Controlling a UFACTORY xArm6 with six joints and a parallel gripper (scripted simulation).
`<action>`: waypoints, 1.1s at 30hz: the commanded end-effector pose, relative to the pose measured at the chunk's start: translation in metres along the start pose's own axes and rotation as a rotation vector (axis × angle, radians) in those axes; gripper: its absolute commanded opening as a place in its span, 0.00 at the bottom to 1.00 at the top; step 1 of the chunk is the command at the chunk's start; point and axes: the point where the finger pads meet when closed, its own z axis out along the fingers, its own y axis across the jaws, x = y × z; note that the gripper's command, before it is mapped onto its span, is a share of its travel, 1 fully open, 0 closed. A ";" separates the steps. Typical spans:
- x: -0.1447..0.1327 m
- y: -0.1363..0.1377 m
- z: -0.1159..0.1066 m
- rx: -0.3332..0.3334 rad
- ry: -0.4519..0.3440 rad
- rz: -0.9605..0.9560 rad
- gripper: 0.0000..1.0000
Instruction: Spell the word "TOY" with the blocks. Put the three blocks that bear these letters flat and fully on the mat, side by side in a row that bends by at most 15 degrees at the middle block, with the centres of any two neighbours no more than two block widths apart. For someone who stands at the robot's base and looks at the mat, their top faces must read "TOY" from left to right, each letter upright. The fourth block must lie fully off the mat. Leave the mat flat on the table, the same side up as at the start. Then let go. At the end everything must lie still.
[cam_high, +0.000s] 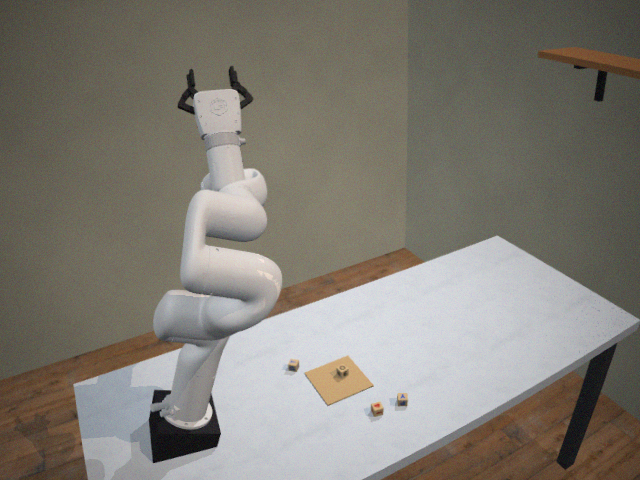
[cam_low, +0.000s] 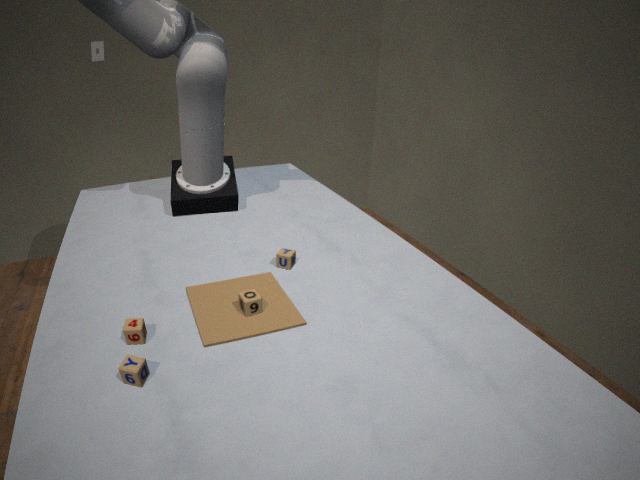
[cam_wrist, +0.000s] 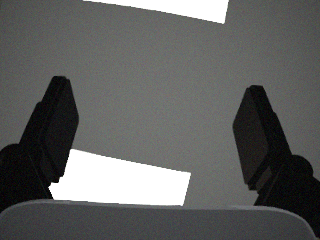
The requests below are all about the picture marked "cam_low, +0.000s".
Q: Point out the tan square mat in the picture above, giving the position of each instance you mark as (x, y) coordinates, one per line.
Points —
(220, 320)

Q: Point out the wooden letter block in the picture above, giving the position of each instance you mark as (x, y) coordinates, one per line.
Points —
(286, 258)
(135, 331)
(250, 302)
(134, 370)

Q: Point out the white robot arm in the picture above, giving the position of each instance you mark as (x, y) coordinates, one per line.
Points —
(201, 76)

